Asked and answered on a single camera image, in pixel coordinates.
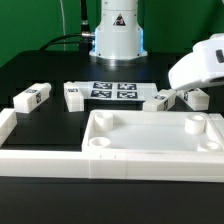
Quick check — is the black upright connector cable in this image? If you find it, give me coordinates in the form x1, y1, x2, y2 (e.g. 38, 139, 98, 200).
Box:
80, 0, 91, 34

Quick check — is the white U-shaped obstacle frame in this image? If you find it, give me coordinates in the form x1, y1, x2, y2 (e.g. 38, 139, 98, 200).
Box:
0, 113, 224, 182

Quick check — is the white marker base sheet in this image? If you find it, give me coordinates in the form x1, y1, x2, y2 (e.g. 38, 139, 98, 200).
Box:
64, 81, 157, 101

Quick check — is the white thin cable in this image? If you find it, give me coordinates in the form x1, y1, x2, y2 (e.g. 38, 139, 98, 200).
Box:
59, 0, 67, 52

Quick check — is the white desk top tray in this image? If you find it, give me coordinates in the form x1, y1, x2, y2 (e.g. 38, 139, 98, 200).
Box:
82, 110, 224, 154

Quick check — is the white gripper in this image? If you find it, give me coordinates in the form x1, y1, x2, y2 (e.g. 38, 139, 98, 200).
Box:
168, 33, 224, 90

